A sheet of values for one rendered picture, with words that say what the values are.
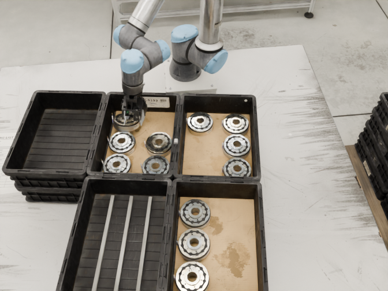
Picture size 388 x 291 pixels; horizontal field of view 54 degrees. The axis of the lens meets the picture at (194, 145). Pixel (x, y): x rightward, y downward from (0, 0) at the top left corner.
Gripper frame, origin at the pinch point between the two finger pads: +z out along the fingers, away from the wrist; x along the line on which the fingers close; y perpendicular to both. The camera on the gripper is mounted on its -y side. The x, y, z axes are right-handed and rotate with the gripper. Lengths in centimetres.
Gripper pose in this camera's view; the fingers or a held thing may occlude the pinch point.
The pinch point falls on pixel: (134, 119)
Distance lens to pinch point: 155.3
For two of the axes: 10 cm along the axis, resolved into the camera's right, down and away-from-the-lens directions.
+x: 9.9, 0.9, 0.7
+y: -0.4, 8.1, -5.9
